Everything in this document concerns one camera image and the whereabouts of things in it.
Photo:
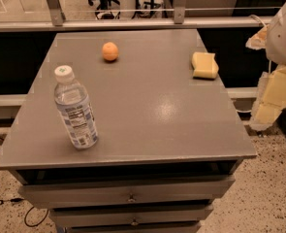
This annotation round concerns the top grey drawer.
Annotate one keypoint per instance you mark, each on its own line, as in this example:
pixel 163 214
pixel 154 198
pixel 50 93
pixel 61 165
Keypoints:
pixel 126 192

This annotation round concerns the middle grey drawer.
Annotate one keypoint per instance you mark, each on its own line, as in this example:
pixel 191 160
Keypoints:
pixel 131 216

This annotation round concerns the metal railing frame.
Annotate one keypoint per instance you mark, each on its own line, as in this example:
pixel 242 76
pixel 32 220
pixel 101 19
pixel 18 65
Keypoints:
pixel 69 15

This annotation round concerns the clear plastic water bottle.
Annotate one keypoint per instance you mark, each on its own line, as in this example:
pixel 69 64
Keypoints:
pixel 73 104

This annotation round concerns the grey drawer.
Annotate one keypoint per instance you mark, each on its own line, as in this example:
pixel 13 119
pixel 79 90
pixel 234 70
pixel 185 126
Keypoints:
pixel 126 192
pixel 131 216

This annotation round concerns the grey drawer cabinet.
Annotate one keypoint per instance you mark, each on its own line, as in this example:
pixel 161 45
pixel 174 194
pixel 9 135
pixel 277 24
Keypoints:
pixel 154 121

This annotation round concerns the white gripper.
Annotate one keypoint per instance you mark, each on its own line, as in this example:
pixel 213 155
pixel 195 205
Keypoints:
pixel 283 38

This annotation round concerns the orange fruit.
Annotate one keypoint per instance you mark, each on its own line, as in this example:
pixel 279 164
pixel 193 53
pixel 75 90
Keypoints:
pixel 110 51

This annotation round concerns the yellow sponge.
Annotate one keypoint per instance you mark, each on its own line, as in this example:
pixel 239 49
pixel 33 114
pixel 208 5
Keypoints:
pixel 204 65

